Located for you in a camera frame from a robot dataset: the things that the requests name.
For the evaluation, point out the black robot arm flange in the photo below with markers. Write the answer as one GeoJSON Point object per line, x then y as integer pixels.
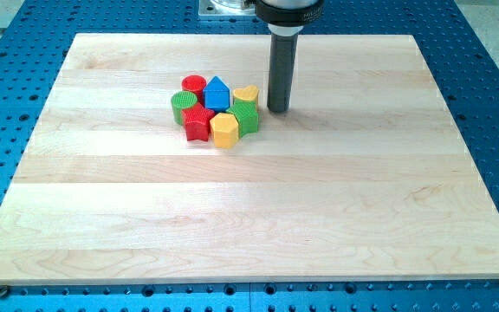
{"type": "Point", "coordinates": [289, 13]}

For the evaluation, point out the yellow hexagon block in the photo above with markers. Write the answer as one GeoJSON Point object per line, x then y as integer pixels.
{"type": "Point", "coordinates": [224, 130]}

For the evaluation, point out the green star block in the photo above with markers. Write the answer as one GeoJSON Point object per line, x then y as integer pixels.
{"type": "Point", "coordinates": [247, 117]}

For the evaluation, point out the red star block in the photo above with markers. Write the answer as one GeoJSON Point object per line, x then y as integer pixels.
{"type": "Point", "coordinates": [197, 122]}

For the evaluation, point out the yellow heart block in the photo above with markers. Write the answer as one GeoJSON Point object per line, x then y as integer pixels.
{"type": "Point", "coordinates": [247, 94]}

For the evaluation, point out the blue house-shaped block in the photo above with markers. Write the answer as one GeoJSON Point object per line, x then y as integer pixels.
{"type": "Point", "coordinates": [216, 95]}

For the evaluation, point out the green cylinder block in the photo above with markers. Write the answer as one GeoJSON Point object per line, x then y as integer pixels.
{"type": "Point", "coordinates": [180, 101]}

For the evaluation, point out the red cylinder block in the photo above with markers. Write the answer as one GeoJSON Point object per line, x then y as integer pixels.
{"type": "Point", "coordinates": [195, 84]}

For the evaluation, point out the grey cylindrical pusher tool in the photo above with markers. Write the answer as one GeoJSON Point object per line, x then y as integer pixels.
{"type": "Point", "coordinates": [282, 54]}

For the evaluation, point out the light wooden board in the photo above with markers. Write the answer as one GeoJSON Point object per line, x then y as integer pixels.
{"type": "Point", "coordinates": [366, 177]}

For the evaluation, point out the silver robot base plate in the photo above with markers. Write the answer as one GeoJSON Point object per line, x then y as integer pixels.
{"type": "Point", "coordinates": [219, 8]}

